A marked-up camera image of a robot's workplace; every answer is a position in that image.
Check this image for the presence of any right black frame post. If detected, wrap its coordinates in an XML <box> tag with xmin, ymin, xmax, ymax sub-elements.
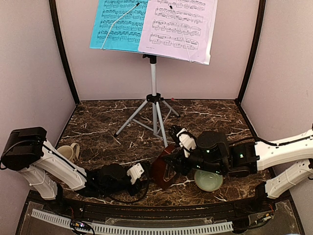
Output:
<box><xmin>237</xmin><ymin>0</ymin><xmax>266</xmax><ymax>104</ymax></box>

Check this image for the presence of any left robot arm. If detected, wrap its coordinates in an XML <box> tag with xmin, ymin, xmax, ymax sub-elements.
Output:
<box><xmin>0</xmin><ymin>127</ymin><xmax>150</xmax><ymax>213</ymax></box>

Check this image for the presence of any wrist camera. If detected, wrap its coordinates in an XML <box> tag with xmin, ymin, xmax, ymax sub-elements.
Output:
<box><xmin>168</xmin><ymin>125</ymin><xmax>197</xmax><ymax>158</ymax></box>
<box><xmin>126</xmin><ymin>163</ymin><xmax>146</xmax><ymax>185</ymax></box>

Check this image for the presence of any left black frame post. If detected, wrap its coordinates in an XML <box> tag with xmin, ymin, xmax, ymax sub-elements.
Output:
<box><xmin>48</xmin><ymin>0</ymin><xmax>80</xmax><ymax>105</ymax></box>

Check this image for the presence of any cream printed mug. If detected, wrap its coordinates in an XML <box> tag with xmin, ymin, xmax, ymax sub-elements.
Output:
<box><xmin>57</xmin><ymin>142</ymin><xmax>80</xmax><ymax>163</ymax></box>

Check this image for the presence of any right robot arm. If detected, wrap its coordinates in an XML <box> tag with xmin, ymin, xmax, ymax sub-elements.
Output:
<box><xmin>166</xmin><ymin>125</ymin><xmax>313</xmax><ymax>212</ymax></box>

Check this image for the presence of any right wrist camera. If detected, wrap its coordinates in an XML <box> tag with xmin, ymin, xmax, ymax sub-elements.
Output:
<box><xmin>168</xmin><ymin>125</ymin><xmax>197</xmax><ymax>158</ymax></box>

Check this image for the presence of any brown wooden metronome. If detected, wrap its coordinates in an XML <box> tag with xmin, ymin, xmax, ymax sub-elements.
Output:
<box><xmin>150</xmin><ymin>144</ymin><xmax>180</xmax><ymax>189</ymax></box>

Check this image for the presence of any purple sheet music page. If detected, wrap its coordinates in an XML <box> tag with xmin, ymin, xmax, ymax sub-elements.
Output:
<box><xmin>138</xmin><ymin>0</ymin><xmax>218</xmax><ymax>65</ymax></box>

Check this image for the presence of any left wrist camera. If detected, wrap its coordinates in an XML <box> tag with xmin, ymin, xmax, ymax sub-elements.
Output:
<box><xmin>126</xmin><ymin>163</ymin><xmax>146</xmax><ymax>185</ymax></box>

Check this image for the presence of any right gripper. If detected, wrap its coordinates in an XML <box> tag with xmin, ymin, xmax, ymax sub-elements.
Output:
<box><xmin>161</xmin><ymin>145</ymin><xmax>225</xmax><ymax>177</ymax></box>

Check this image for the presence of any grey slotted cable duct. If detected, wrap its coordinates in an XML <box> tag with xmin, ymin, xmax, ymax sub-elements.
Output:
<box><xmin>31</xmin><ymin>209</ymin><xmax>233</xmax><ymax>235</ymax></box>

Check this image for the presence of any blue sheet music page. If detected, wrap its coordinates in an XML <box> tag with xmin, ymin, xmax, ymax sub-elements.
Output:
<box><xmin>89</xmin><ymin>0</ymin><xmax>148</xmax><ymax>53</ymax></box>

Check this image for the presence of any black frame post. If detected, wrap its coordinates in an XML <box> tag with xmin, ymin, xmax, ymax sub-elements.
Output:
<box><xmin>237</xmin><ymin>0</ymin><xmax>266</xmax><ymax>104</ymax></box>
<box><xmin>48</xmin><ymin>0</ymin><xmax>80</xmax><ymax>105</ymax></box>

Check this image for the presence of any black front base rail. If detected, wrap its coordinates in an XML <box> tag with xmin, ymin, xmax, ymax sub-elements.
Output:
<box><xmin>26</xmin><ymin>190</ymin><xmax>294</xmax><ymax>223</ymax></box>

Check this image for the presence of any grey folding music stand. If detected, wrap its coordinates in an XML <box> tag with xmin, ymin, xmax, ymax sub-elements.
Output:
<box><xmin>89</xmin><ymin>0</ymin><xmax>218</xmax><ymax>147</ymax></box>

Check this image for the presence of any pale green ceramic bowl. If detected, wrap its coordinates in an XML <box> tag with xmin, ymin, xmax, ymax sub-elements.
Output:
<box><xmin>194</xmin><ymin>170</ymin><xmax>223</xmax><ymax>192</ymax></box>

